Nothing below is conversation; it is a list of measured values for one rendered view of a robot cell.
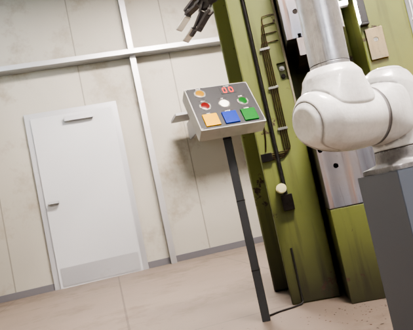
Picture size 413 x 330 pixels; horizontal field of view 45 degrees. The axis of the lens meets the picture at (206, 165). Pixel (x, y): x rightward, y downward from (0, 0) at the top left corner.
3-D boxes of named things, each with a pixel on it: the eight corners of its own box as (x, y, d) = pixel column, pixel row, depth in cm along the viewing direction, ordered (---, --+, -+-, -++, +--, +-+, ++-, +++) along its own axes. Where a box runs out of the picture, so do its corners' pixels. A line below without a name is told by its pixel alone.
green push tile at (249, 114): (259, 117, 242) (254, 107, 246) (245, 119, 240) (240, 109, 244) (258, 120, 244) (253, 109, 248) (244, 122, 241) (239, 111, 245)
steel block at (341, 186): (408, 193, 240) (386, 104, 244) (330, 209, 245) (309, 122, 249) (383, 192, 296) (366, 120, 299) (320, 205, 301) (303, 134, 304)
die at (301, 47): (339, 46, 255) (334, 28, 255) (300, 55, 257) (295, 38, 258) (330, 66, 296) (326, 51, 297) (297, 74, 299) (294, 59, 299)
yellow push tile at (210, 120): (221, 123, 236) (216, 112, 240) (206, 125, 234) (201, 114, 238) (221, 126, 238) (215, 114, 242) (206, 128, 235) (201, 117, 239)
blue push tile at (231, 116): (240, 120, 239) (235, 109, 243) (226, 122, 237) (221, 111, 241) (240, 123, 241) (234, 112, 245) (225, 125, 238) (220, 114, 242)
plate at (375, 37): (389, 55, 263) (381, 25, 264) (372, 59, 264) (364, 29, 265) (388, 57, 265) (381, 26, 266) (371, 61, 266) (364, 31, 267)
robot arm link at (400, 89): (448, 137, 131) (428, 57, 132) (401, 145, 122) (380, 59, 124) (400, 148, 145) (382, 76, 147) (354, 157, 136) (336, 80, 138)
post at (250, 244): (270, 321, 243) (223, 107, 251) (262, 322, 243) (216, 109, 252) (270, 319, 247) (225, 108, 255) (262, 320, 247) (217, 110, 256)
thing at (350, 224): (432, 290, 237) (408, 193, 240) (351, 304, 241) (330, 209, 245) (402, 271, 292) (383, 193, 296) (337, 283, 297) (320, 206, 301)
